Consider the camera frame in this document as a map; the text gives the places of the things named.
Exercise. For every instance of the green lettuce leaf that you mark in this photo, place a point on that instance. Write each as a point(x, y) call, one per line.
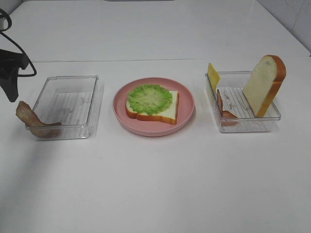
point(150, 99)

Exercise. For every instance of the pink round plate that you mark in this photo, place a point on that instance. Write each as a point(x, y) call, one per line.
point(186, 107)

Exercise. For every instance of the clear plastic tray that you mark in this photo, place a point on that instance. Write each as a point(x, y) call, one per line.
point(231, 85)
point(69, 106)

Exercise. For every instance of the yellow cheese slice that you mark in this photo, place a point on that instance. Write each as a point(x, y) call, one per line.
point(214, 76)

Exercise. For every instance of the bacon strip tray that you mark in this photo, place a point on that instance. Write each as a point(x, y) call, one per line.
point(225, 114)
point(26, 115)

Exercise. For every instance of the clear plastic right tray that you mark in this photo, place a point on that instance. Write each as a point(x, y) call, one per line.
point(231, 85)

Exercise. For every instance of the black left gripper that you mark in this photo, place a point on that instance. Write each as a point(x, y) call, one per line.
point(10, 63)

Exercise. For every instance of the bread slice tray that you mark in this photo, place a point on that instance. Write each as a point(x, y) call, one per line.
point(168, 116)
point(264, 83)

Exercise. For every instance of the clear plastic left tray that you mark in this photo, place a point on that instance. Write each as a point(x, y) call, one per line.
point(69, 106)

